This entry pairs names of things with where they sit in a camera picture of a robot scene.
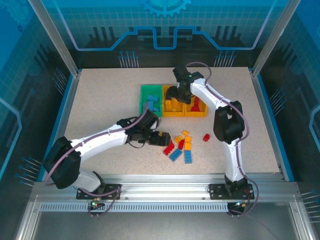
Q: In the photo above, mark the yellow lego brick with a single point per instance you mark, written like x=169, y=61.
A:
x=185, y=133
x=177, y=107
x=168, y=103
x=178, y=139
x=188, y=144

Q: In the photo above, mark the small square red lego brick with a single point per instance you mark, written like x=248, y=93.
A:
x=206, y=137

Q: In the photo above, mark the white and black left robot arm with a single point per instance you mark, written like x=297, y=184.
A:
x=100, y=140

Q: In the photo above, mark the yellow plastic bin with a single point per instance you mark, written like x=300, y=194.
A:
x=200, y=114
x=172, y=114

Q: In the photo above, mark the green plastic bin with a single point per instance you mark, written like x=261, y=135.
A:
x=143, y=95

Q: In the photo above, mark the small connector with green light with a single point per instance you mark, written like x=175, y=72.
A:
x=95, y=203
x=237, y=205

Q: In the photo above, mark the aluminium mounting rail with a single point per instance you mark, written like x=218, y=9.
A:
x=162, y=185

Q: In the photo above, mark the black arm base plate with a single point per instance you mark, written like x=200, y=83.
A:
x=112, y=193
x=216, y=192

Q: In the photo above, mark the aluminium table side rail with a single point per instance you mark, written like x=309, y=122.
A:
x=265, y=112
x=68, y=100

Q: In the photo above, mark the aluminium frame post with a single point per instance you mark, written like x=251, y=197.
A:
x=53, y=37
x=270, y=37

